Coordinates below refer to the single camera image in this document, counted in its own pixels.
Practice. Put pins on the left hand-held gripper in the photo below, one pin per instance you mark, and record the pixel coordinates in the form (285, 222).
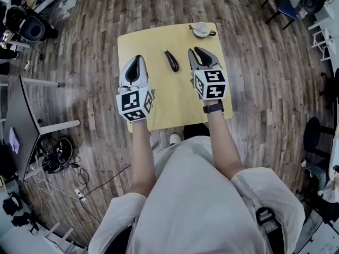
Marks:
(132, 103)

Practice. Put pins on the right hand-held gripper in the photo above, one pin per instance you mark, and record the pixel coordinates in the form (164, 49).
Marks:
(212, 85)

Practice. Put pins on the dark purple eggplant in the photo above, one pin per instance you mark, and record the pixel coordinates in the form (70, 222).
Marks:
(172, 61)

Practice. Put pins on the person's left forearm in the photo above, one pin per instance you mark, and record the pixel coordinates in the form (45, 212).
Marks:
(143, 157)

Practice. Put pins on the person's right forearm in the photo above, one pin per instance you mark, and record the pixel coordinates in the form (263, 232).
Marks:
(225, 147)

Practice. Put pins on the small metal spoon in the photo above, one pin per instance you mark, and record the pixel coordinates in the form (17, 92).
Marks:
(198, 30)

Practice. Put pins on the white coffee cup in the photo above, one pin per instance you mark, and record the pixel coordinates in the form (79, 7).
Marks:
(200, 29)

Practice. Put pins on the black wristwatch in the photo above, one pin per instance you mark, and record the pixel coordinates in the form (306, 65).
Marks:
(213, 107)

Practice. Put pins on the person's white shoe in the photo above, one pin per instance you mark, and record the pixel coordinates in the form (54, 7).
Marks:
(174, 138)

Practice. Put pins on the black round backpack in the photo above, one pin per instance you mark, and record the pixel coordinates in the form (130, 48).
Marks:
(33, 29)
(313, 3)

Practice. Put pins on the dark grey desk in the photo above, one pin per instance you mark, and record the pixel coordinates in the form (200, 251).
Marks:
(21, 120)

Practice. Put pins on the white power strip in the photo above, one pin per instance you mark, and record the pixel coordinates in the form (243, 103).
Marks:
(80, 195)

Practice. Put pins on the black round stool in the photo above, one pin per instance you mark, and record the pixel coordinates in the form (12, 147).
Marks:
(316, 136)

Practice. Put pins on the purple paper sheet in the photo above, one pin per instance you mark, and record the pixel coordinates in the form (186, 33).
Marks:
(14, 140)

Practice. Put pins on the person's white shirt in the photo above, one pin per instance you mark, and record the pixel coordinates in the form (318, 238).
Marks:
(196, 208)

